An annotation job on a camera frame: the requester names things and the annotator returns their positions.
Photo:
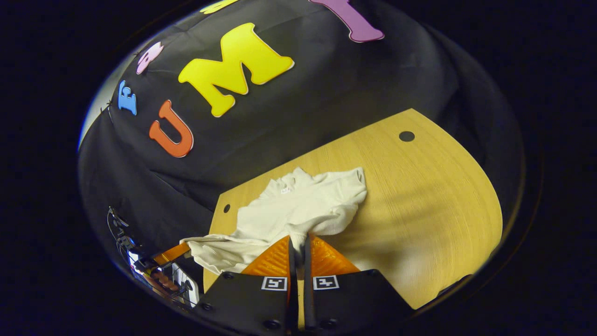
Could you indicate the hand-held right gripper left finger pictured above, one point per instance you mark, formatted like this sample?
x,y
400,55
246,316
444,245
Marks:
x,y
292,298

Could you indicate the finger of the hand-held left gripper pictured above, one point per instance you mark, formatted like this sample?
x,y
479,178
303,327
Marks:
x,y
170,254

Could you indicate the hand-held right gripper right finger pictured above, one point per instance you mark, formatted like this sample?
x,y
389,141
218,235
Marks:
x,y
308,298

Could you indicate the cream white garment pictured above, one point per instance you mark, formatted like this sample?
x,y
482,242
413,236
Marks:
x,y
298,205

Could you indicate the black backdrop cloth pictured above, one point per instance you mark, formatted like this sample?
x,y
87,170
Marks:
x,y
326,93

